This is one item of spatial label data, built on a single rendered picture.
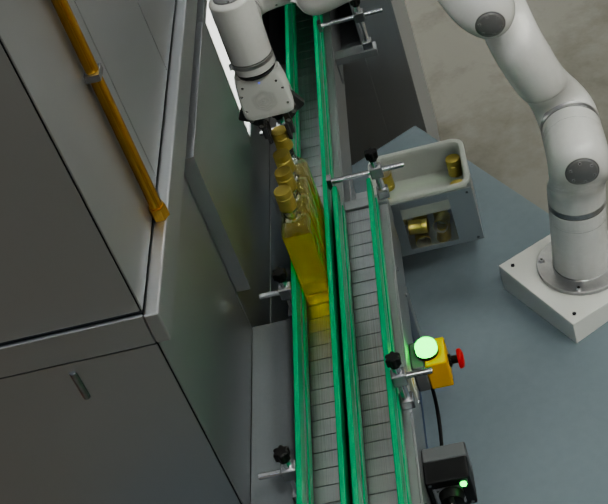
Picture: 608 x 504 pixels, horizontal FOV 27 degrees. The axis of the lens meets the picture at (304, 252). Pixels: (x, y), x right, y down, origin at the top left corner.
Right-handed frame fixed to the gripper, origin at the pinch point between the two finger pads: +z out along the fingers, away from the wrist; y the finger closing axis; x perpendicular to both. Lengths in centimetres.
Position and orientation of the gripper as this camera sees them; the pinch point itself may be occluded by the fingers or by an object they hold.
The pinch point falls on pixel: (278, 129)
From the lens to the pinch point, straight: 250.9
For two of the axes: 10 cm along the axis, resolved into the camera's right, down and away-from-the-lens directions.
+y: 9.6, -2.1, -1.8
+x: -0.1, -6.6, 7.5
